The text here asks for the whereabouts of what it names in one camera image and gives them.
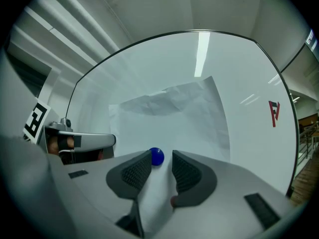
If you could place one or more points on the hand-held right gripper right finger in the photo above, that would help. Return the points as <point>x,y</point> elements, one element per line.
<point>224,203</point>

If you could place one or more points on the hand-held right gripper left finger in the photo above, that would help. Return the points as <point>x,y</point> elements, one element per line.
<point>94,195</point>

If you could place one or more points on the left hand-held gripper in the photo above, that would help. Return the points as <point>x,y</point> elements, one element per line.
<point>36,121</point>

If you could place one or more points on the blue round magnet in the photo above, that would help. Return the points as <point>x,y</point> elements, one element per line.
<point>157,157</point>

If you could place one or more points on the white paper sheet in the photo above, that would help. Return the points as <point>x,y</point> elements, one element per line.
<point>174,123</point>

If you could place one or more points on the black-framed whiteboard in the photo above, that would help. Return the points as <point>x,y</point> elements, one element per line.
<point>149,66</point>

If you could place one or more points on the person's left hand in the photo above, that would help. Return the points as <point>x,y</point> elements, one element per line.
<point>53,146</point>

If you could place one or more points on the person's right hand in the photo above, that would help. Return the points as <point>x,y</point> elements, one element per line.
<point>173,201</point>

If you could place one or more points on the black metal railing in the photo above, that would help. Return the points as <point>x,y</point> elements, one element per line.
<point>308,146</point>

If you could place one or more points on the white insulated pipe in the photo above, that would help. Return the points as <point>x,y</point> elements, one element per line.
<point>92,16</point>
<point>72,21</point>

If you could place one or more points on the silver gripper-mounted camera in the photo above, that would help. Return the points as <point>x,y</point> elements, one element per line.
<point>65,123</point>

